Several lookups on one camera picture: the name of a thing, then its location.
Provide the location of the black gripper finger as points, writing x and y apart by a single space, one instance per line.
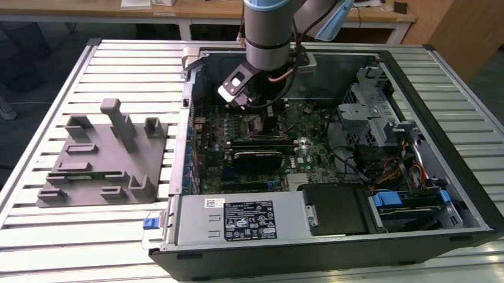
270 123

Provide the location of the CPU socket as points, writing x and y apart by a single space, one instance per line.
249 127

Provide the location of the black graphics card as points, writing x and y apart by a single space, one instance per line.
256 162

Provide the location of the green motherboard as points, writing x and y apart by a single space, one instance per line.
321 171

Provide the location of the silver chipset heatsink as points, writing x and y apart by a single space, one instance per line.
300 181

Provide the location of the grey metal drive cage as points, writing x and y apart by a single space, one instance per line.
355 115

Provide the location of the grey case hinge latch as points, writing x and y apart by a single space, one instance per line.
190 53

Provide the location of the grey power supply with label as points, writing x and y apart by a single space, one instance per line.
189 218

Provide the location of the blue disk carrier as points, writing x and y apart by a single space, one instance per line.
388 200

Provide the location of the grey parts rack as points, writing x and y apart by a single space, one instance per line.
110 138

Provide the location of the small white box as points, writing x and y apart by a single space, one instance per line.
165 2

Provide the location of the small black box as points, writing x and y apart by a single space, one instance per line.
401 7

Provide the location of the blue case latch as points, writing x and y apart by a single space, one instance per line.
150 224

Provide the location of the black open PC case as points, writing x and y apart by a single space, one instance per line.
276 259

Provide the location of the large white box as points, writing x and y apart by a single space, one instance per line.
135 4

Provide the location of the green RAM stick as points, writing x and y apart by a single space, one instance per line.
98 176

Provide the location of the wooden cabinet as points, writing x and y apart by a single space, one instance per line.
464 29

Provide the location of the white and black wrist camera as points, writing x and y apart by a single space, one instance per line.
240 79

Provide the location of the grey wrist bracket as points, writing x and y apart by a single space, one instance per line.
307 63

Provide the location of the wooden desk with white frame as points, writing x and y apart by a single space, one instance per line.
377 16

